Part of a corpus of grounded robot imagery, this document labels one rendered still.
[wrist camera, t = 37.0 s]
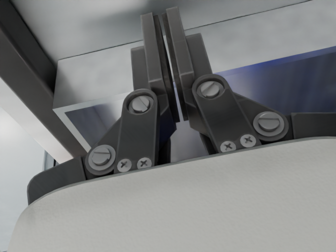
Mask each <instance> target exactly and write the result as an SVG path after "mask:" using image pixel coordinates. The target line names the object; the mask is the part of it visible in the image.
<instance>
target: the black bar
mask: <svg viewBox="0 0 336 252"><path fill-rule="evenodd" d="M56 76H57V71H56V70H55V68H54V67H53V65H52V64H51V62H50V61H49V59H48V58H47V56H46V55H45V53H44V52H43V50H42V49H41V47H40V46H39V44H38V43H37V41H36V40H35V38H34V37H33V35H32V34H31V32H30V31H29V30H28V28H27V27H26V25H25V24H24V22H23V21H22V19H21V18H20V16H19V15H18V13H17V12H16V10H15V9H14V7H13V6H12V4H11V3H10V1H9V0H0V78H1V79H2V80H3V81H4V83H5V84H6V85H7V86H8V87H9V88H10V89H11V90H12V91H13V92H14V94H15V95H16V96H17V97H18V98H19V99H20V100H21V101H22V102H23V103H24V105H25V106H26V107H27V108H28V109H29V110H30V111H31V112H32V113H33V114H34V116H35V117H36V118H37V119H38V120H39V121H40V122H41V123H42V124H43V125H44V127H45V128H46V129H47V130H48V131H49V132H50V133H51V134H52V135H53V136H54V137H55V139H56V140H57V141H58V142H59V143H60V144H61V145H62V146H63V147H64V148H65V150H66V151H67V152H68V153H69V154H70V155H71V156H72V157H73V158H76V157H78V156H81V157H84V156H86V155H87V151H86V150H85V149H84V148H83V146H82V145H81V144H80V143H79V141H78V140H77V139H76V138H75V137H74V135H73V134H72V133H71V132H70V130H69V129H68V128H67V127H66V125H65V124H64V123H63V122H62V121H61V119H60V118H59V117H58V116H57V114H56V113H55V112H54V111H53V101H54V93H55V84H56Z"/></svg>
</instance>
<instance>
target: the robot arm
mask: <svg viewBox="0 0 336 252"><path fill-rule="evenodd" d="M140 19H141V27H142V36H143V44H144V45H143V46H139V47H134V48H131V49H130V55H131V67H132V79H133V91H132V92H131V93H129V94H128V95H127V96H126V98H125V99H124V101H123V104H122V111H121V117H120V118H119V119H118V120H117V121H116V122H115V123H114V124H113V125H112V127H111V128H110V129H109V130H108V131H107V132H106V133H105V134H104V135H103V136H102V137H101V138H100V139H99V141H98V142H97V143H96V144H95V145H94V146H93V147H92V148H91V149H90V150H89V152H88V153H87V155H86V156H83V157H81V156H77V157H75V158H73V159H70V160H68V161H66V162H63V163H61V164H58V165H56V166H54V167H51V168H49V169H47V170H44V171H42V172H40V173H38V174H36V175H35V176H34V177H33V178H32V179H31V180H30V181H29V183H28V185H27V191H26V192H27V201H28V207H26V208H25V210H24V211H23V212H22V213H21V215H20V216H19V218H18V220H17V222H16V224H15V226H14V229H13V232H12V235H11V238H10V242H9V245H8V249H7V252H336V112H291V113H290V115H283V114H282V113H280V112H278V111H277V110H274V109H272V108H270V107H267V106H265V105H263V104H260V103H258V102H256V101H254V100H251V99H249V98H247V97H244V96H242V95H240V94H237V93H235V92H233V91H232V89H231V87H230V86H229V84H228V82H227V81H226V80H225V78H223V77H222V76H220V75H217V74H213V72H212V68H211V65H210V62H209V58H208V55H207V51H206V48H205V45H204V41H203V38H202V35H201V33H196V34H191V35H187V36H185V33H184V29H183V25H182V20H181V16H180V12H179V8H178V6H176V7H172V8H167V9H166V13H162V19H163V25H164V30H165V35H166V40H167V46H168V51H169V56H170V62H171V67H172V72H173V77H174V81H175V86H176V90H177V94H178V99H179V103H180V107H181V112H182V116H183V120H184V121H189V125H190V128H192V129H194V130H196V131H198V132H199V136H200V138H201V141H202V143H203V145H204V148H205V150H206V153H207V155H206V156H201V157H196V158H191V159H186V160H181V161H176V162H171V138H170V137H171V136H172V134H173V133H174V132H175V131H176V130H177V126H176V123H179V122H180V117H179V111H178V106H177V101H176V95H175V90H174V84H173V79H172V73H171V68H170V63H169V59H168V54H167V50H166V46H165V42H164V37H163V33H162V29H161V25H160V20H159V16H158V14H157V15H153V12H150V13H146V14H142V15H140Z"/></svg>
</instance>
